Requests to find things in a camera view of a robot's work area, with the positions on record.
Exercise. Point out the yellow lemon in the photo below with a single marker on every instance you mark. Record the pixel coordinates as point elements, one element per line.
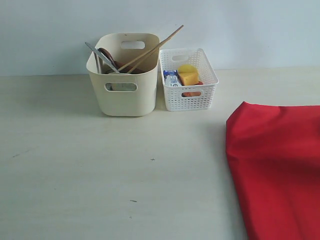
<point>187,68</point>

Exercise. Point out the blue white milk carton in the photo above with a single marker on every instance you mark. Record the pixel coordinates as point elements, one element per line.
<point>171,78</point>

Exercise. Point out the orange cheese wedge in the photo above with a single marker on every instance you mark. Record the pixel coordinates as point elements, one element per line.
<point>189,78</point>

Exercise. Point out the white perforated plastic basket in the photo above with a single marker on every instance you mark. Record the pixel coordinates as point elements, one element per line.
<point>172,59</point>

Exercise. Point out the orange fried chicken piece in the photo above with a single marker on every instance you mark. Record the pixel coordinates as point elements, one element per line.
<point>191,94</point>

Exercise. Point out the wooden chopstick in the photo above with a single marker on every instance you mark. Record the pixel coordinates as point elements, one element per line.
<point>142,60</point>
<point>135,60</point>

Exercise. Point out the brown wooden plate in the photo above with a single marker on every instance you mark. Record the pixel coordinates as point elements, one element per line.
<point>125,70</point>

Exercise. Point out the cream plastic bin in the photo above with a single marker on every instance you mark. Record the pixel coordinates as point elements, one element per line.
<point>124,47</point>

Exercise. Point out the pale green ceramic bowl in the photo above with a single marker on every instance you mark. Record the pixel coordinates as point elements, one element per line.
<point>121,87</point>

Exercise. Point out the red table cloth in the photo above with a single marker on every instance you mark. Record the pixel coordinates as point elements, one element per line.
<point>273,153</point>

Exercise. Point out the dark wooden spoon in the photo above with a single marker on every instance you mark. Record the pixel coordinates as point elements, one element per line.
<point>106,54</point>

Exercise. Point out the silver table knife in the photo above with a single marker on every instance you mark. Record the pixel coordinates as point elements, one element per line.
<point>103,57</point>

